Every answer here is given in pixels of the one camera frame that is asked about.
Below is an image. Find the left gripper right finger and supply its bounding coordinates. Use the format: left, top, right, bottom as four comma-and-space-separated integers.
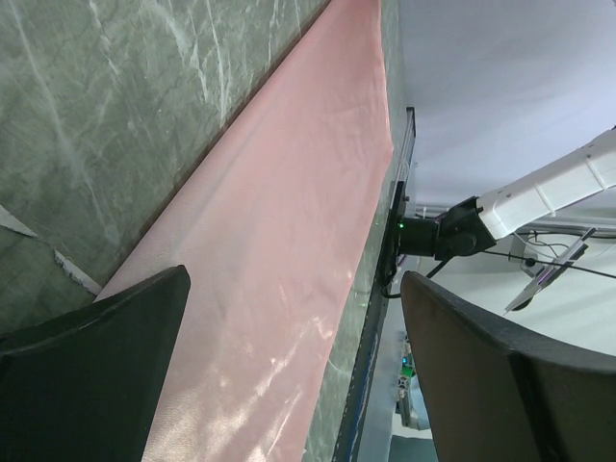
400, 271, 615, 461

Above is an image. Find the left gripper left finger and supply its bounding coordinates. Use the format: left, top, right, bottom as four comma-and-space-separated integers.
1, 266, 191, 461

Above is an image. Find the pink satin napkin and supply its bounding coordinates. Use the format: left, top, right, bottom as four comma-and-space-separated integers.
103, 1, 394, 461

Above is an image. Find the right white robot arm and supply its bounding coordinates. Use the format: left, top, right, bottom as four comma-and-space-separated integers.
395, 128, 615, 261

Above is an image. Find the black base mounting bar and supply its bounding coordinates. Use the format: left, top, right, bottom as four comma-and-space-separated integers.
331, 107, 416, 461

